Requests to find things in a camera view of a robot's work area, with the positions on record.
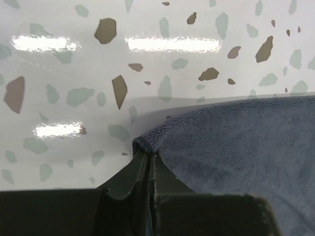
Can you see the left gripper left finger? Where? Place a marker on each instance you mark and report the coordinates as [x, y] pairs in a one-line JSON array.
[[116, 208]]

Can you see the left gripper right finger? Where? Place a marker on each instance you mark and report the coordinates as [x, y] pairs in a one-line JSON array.
[[176, 210]]

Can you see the dark grey towel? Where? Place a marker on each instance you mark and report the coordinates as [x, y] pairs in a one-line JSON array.
[[260, 146]]

